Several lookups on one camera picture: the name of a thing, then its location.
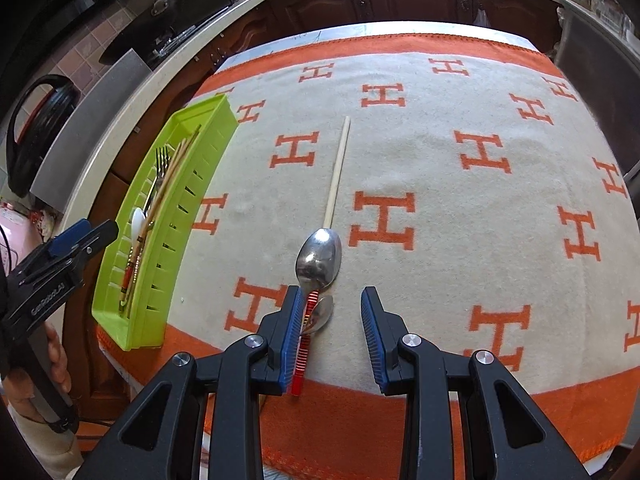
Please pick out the white ceramic spoon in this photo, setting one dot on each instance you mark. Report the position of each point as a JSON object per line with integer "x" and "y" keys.
{"x": 137, "y": 222}

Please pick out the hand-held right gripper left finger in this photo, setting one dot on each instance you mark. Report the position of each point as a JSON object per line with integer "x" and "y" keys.
{"x": 292, "y": 340}

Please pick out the large metal spoon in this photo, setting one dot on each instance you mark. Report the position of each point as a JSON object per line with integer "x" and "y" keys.
{"x": 320, "y": 260}

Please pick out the person's left hand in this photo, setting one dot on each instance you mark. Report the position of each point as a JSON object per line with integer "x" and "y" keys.
{"x": 57, "y": 360}

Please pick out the stainless steel panel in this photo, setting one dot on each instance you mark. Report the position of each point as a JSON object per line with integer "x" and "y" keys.
{"x": 85, "y": 135}

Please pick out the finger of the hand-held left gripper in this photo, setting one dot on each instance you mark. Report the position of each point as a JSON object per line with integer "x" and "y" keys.
{"x": 72, "y": 237}
{"x": 95, "y": 242}

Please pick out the light wooden chopstick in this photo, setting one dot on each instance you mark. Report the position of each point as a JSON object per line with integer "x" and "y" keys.
{"x": 171, "y": 180}

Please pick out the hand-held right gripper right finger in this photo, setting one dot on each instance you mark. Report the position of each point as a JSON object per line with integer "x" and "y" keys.
{"x": 372, "y": 340}

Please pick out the metal fork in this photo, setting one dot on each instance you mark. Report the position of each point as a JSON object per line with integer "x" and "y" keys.
{"x": 160, "y": 170}

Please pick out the green plastic utensil tray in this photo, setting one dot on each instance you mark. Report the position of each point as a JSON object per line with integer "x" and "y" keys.
{"x": 200, "y": 160}

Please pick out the person's left forearm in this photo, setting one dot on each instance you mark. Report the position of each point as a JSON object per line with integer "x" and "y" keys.
{"x": 40, "y": 445}

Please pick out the grey metal appliance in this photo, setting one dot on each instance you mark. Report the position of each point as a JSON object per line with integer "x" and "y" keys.
{"x": 595, "y": 70}

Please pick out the orange and beige printed blanket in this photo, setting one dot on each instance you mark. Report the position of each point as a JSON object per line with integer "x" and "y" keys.
{"x": 425, "y": 185}

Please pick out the small metal spoon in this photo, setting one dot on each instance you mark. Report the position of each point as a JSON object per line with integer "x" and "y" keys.
{"x": 322, "y": 316}

